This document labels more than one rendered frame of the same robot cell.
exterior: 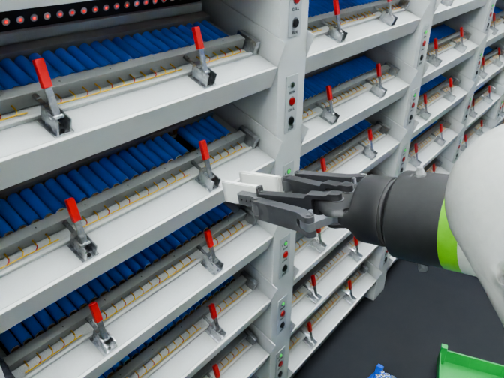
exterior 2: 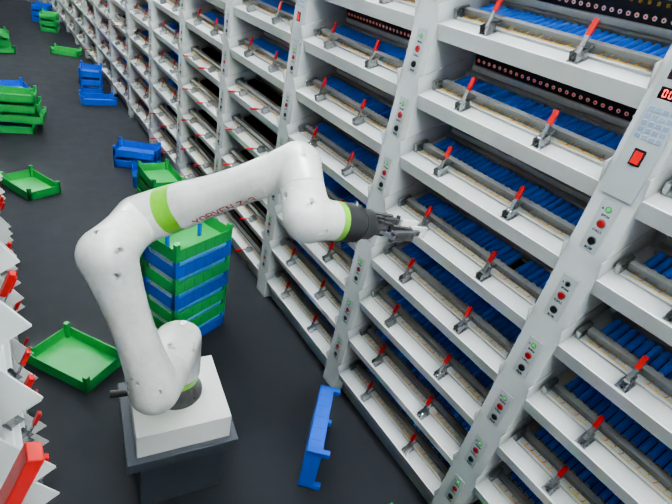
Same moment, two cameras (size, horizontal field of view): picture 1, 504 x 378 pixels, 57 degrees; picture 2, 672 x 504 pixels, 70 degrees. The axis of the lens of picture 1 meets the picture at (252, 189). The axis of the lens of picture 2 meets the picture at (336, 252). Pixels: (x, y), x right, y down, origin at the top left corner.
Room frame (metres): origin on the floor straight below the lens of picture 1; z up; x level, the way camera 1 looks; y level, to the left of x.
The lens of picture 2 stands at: (0.57, -1.16, 1.58)
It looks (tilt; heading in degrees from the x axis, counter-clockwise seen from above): 31 degrees down; 101
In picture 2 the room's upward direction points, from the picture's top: 13 degrees clockwise
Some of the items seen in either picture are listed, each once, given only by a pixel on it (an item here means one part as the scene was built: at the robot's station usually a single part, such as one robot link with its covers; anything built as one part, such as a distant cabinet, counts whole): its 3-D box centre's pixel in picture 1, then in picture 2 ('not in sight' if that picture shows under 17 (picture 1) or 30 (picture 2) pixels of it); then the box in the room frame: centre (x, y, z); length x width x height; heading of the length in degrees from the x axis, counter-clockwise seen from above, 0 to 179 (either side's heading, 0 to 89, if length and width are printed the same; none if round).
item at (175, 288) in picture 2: not in sight; (187, 264); (-0.34, 0.37, 0.36); 0.30 x 0.20 x 0.08; 73
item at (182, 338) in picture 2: not in sight; (176, 357); (0.01, -0.25, 0.52); 0.16 x 0.13 x 0.19; 102
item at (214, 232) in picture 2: not in sight; (189, 232); (-0.34, 0.37, 0.52); 0.30 x 0.20 x 0.08; 73
